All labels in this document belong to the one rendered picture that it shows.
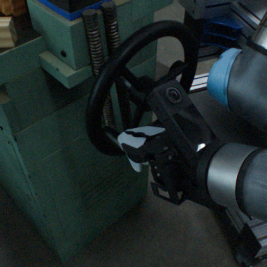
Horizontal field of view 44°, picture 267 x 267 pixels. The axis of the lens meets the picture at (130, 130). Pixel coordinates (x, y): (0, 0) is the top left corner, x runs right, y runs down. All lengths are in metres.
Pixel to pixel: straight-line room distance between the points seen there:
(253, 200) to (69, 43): 0.39
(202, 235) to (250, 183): 1.05
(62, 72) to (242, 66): 0.32
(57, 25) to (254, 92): 0.34
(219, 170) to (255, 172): 0.04
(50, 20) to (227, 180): 0.40
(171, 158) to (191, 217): 1.00
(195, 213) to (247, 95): 1.05
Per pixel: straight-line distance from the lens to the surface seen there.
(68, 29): 0.57
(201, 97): 1.59
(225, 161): 0.38
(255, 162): 0.36
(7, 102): 0.69
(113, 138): 0.57
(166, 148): 0.44
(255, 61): 0.43
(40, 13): 0.64
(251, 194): 0.35
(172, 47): 2.28
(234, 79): 0.44
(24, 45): 0.65
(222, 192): 0.38
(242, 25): 1.17
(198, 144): 0.41
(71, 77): 0.61
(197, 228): 1.41
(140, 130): 0.53
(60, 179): 0.94
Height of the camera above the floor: 1.23
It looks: 47 degrees down
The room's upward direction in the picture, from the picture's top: straight up
